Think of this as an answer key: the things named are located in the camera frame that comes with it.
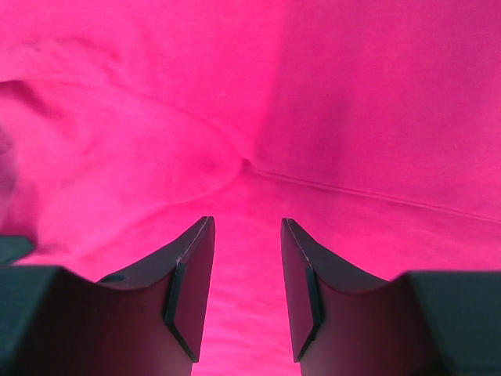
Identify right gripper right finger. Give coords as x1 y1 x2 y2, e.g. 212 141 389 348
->
281 219 500 375

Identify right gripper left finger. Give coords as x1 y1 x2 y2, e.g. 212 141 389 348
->
1 216 215 375

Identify red t shirt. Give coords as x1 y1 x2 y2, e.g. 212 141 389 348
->
1 1 500 375

